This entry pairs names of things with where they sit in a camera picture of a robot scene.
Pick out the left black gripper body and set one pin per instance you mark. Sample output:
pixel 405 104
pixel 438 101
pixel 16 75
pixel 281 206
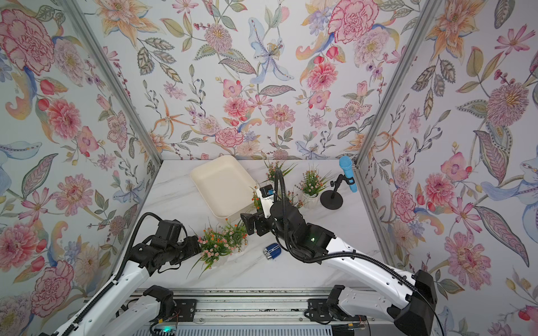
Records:
pixel 181 250

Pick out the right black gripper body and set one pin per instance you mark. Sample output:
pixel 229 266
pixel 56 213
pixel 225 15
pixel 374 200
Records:
pixel 266 225

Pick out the red flower potted plant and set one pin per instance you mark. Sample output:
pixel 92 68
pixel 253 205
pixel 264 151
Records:
pixel 256 199
pixel 295 199

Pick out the orange flower potted plant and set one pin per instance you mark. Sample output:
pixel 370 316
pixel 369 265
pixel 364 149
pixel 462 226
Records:
pixel 235 235

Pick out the pink flower potted plant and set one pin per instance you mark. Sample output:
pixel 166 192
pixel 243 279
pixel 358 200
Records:
pixel 216 245

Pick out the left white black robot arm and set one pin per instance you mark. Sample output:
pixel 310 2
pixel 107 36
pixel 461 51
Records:
pixel 154 243

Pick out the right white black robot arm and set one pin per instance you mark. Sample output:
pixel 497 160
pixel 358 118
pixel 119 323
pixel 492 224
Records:
pixel 408 300

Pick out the cream rectangular storage box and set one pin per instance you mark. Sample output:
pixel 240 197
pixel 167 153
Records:
pixel 226 187

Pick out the blue silver small cylinder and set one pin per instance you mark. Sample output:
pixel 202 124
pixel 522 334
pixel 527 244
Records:
pixel 272 251

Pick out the pink flower plant back right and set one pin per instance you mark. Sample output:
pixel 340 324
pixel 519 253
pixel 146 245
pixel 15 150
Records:
pixel 312 185

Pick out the blue microphone on stand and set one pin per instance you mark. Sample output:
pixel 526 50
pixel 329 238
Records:
pixel 332 199

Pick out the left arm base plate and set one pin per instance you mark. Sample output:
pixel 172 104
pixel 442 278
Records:
pixel 176 310

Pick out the aluminium front rail frame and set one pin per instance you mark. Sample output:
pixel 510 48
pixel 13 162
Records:
pixel 257 306

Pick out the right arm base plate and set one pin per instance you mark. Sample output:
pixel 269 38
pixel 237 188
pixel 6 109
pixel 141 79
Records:
pixel 326 311

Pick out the left aluminium corner post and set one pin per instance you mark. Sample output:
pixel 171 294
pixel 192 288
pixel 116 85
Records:
pixel 81 25

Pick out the aluminium corner post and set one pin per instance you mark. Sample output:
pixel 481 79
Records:
pixel 81 25
pixel 425 19

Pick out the right aluminium corner post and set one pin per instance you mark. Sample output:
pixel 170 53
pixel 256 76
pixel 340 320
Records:
pixel 425 19

